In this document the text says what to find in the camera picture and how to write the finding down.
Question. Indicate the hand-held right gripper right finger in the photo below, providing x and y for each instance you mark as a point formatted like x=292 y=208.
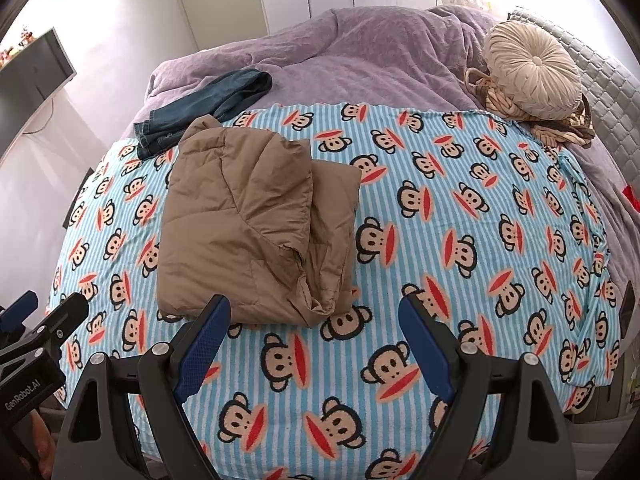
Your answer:
x=425 y=345

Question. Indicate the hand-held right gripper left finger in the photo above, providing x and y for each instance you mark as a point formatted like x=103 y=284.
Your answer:
x=205 y=345

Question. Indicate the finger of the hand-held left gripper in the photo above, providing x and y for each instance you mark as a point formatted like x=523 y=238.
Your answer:
x=65 y=315
x=17 y=310

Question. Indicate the tan puffer jacket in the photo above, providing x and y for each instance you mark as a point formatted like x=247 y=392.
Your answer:
x=250 y=220

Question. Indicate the person's left hand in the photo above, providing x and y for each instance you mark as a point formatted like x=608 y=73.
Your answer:
x=45 y=435

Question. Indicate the blue striped monkey print blanket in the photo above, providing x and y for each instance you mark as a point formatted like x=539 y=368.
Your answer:
x=450 y=240

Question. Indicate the dark phone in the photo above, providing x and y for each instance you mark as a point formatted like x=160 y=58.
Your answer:
x=627 y=315

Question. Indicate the grey flat screen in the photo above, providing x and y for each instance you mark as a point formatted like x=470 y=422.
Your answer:
x=30 y=80

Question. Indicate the dark blue jeans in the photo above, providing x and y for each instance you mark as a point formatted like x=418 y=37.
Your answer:
x=200 y=105

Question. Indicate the striped beige cloth bag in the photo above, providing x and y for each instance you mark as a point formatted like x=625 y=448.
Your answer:
x=555 y=130

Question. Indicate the red cloth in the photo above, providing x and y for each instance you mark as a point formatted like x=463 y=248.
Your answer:
x=632 y=197

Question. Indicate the group of small colourful figurines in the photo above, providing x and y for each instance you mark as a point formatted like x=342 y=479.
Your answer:
x=15 y=47

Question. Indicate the purple duvet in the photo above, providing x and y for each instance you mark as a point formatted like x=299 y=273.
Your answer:
x=375 y=55

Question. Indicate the round beige pleated pillow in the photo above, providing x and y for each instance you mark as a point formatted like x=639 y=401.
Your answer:
x=535 y=67

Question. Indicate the grey quilted headboard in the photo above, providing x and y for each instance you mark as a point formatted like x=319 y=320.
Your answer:
x=610 y=75

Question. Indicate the white door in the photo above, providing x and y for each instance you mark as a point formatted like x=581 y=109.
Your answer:
x=215 y=5

